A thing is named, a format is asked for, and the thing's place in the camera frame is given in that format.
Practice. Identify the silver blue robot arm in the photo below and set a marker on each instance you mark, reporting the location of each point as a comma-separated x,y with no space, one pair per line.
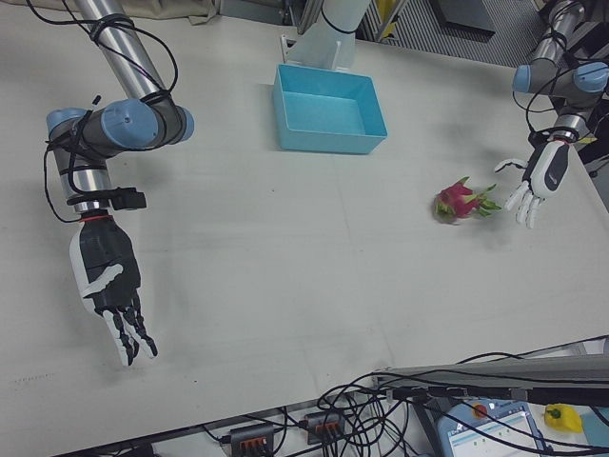
128,62
590,78

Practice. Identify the yellow bell pepper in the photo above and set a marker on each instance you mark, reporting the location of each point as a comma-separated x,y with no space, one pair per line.
562,419

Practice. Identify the blue grey teach pendant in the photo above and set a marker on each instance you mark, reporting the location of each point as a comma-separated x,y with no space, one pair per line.
490,431

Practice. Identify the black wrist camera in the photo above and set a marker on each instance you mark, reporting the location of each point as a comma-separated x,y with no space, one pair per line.
540,136
129,199

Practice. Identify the black orange connector box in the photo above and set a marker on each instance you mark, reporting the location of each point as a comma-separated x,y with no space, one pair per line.
252,438
326,426

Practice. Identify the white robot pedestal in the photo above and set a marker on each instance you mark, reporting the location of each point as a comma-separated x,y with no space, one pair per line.
328,43

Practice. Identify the light blue plastic bin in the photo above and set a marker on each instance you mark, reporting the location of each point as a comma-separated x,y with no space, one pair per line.
328,114

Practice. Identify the pink green dragon fruit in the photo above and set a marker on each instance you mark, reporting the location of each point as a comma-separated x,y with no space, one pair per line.
454,197

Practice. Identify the beige cloth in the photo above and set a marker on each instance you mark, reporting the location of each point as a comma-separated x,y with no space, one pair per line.
176,10

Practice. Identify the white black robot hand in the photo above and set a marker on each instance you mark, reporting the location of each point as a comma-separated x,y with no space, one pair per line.
547,171
107,266

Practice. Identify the grey slatted panel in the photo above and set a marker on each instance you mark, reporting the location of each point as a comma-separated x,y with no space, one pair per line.
466,45

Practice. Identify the aluminium profile post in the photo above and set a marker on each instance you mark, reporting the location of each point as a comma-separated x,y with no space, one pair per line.
499,373

